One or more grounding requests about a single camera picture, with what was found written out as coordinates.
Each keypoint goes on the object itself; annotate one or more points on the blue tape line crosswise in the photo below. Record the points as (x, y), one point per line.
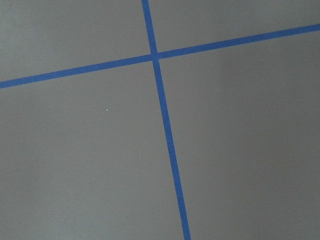
(155, 54)

